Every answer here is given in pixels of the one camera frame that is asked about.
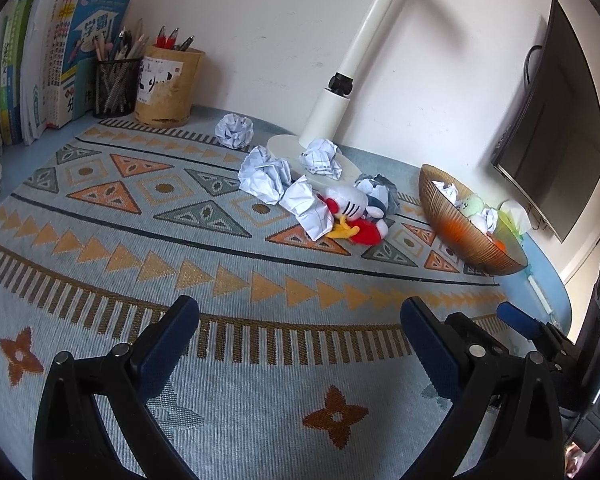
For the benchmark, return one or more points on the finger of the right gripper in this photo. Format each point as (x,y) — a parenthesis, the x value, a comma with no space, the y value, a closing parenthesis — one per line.
(519,321)

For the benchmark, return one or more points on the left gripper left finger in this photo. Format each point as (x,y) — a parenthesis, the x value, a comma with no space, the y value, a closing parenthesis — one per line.
(70,439)

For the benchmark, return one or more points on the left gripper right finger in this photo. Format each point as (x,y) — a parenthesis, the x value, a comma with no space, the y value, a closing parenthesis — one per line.
(504,420)

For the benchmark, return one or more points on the pink green soft toy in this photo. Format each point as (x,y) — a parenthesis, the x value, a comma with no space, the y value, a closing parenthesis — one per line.
(471,205)

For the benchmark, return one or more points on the white blue duck plush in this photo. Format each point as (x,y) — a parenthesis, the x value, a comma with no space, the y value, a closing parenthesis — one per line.
(360,211)

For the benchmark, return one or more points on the white remote control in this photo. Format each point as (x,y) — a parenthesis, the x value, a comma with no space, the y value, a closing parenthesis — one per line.
(541,297)

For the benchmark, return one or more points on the woven brown basket bowl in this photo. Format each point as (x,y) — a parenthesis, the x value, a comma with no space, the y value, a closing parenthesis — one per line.
(457,232)

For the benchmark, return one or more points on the green tissue pack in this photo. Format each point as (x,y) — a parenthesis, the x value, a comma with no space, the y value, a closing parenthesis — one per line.
(515,217)

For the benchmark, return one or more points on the patterned blue woven mat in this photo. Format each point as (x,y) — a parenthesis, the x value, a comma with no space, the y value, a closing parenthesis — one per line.
(298,369)

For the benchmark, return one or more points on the crumpled white paper ball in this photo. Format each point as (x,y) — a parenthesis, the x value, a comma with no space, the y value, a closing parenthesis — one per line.
(264,176)

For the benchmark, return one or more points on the black mesh pen cup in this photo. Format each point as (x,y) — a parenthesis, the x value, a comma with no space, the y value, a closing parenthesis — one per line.
(115,87)

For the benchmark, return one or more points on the cardboard pen holder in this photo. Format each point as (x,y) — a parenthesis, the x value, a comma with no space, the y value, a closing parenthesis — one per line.
(166,86)

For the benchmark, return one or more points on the blue cover book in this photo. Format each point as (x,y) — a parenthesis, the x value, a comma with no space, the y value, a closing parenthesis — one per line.
(70,78)

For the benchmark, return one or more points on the white upright workbook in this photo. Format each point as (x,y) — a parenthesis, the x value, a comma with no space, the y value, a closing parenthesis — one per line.
(47,56)

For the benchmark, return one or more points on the black wall monitor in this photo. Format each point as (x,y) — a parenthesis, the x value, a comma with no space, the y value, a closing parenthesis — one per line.
(551,152)

